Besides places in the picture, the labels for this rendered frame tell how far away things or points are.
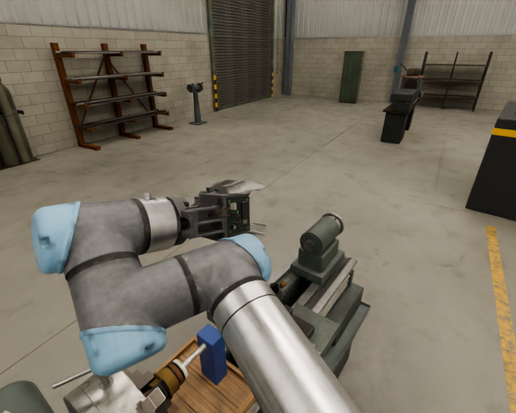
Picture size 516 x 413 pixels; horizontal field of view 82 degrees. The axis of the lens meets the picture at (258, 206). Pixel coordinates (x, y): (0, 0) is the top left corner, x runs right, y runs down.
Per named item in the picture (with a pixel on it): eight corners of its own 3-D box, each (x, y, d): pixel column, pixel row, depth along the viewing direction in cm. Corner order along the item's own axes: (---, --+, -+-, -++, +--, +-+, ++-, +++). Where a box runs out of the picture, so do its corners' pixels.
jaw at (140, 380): (120, 406, 84) (98, 378, 90) (124, 414, 87) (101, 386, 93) (154, 375, 92) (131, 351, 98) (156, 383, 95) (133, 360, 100)
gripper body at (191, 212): (254, 238, 48) (188, 254, 40) (221, 231, 54) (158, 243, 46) (253, 190, 47) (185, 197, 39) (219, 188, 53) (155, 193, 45)
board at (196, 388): (201, 473, 90) (201, 466, 88) (133, 398, 110) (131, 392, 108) (261, 392, 111) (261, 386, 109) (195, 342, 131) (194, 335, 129)
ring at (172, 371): (160, 394, 85) (186, 369, 92) (142, 375, 90) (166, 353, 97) (165, 413, 90) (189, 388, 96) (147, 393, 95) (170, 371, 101)
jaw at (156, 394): (136, 425, 81) (145, 424, 73) (125, 409, 82) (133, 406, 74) (169, 392, 89) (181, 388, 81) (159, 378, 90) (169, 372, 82)
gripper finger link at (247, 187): (282, 187, 54) (247, 207, 49) (260, 186, 59) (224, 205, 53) (278, 171, 53) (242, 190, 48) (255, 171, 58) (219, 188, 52)
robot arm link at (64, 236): (41, 294, 33) (26, 228, 36) (139, 270, 41) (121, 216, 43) (47, 265, 28) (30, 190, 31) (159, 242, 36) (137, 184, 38)
